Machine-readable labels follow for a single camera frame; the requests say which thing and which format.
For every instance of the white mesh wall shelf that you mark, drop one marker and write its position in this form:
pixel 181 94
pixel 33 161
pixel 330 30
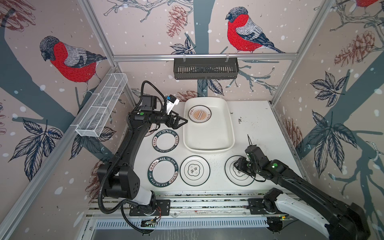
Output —
pixel 100 110

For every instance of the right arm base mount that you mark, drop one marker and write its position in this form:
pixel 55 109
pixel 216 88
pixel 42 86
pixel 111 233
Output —
pixel 259 206

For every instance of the orange sunburst plate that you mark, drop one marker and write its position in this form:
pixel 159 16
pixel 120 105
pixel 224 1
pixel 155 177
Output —
pixel 150 132
pixel 199 114

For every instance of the horizontal aluminium frame bar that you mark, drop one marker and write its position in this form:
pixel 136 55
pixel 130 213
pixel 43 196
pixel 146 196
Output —
pixel 164 58

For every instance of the green rim plate lower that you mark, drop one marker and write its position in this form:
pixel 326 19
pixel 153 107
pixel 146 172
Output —
pixel 162 172

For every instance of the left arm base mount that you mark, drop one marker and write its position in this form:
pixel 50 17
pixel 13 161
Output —
pixel 157 208

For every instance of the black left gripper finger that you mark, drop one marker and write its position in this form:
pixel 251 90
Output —
pixel 177 125
pixel 178 118

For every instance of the green rim plate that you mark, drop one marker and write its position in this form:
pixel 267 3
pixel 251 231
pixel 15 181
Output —
pixel 162 172
pixel 165 141

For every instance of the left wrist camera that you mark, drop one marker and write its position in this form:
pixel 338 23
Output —
pixel 170 103

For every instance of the white plastic bin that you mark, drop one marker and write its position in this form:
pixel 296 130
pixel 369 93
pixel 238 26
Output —
pixel 214 136

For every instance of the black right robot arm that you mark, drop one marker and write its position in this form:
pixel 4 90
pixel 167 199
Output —
pixel 334 219

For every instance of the green rim plate upper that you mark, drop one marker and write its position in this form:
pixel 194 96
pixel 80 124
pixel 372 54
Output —
pixel 165 141

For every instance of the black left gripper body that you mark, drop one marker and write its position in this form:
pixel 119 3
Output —
pixel 162 118

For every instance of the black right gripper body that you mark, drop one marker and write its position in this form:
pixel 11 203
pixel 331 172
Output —
pixel 255 167

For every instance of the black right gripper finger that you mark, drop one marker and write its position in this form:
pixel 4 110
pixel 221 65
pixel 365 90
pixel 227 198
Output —
pixel 238 163
pixel 246 171

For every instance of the white flower plate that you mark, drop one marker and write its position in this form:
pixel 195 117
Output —
pixel 235 176
pixel 195 171

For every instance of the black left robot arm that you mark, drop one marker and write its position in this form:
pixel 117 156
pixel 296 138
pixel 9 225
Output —
pixel 119 184

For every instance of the black hanging wire basket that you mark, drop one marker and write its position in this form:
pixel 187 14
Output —
pixel 206 68

